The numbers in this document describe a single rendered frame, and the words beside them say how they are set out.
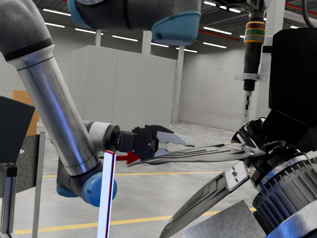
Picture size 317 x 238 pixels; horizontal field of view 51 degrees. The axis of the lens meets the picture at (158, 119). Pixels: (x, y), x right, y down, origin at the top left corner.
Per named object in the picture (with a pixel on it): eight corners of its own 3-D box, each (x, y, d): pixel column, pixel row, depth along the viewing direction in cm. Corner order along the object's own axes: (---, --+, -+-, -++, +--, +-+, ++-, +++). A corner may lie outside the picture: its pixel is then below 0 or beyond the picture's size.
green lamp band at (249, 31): (264, 38, 76) (264, 33, 76) (264, 34, 72) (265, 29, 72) (245, 38, 77) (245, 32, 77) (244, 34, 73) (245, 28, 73)
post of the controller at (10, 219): (12, 232, 96) (18, 166, 95) (2, 234, 94) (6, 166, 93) (10, 229, 99) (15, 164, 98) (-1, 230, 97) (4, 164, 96)
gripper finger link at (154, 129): (175, 126, 77) (140, 124, 79) (174, 125, 76) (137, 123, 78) (174, 146, 77) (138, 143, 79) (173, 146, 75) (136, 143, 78)
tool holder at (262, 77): (274, 83, 77) (279, 40, 76) (276, 80, 70) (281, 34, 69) (235, 80, 79) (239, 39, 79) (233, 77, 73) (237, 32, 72)
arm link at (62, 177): (65, 204, 77) (70, 157, 76) (50, 191, 86) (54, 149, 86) (96, 200, 82) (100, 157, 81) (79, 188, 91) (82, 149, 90)
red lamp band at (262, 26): (265, 33, 76) (265, 27, 76) (265, 28, 72) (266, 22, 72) (245, 32, 77) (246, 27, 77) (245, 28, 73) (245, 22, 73)
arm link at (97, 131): (90, 120, 80) (85, 154, 79) (107, 122, 79) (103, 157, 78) (103, 122, 87) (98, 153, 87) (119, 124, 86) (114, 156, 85)
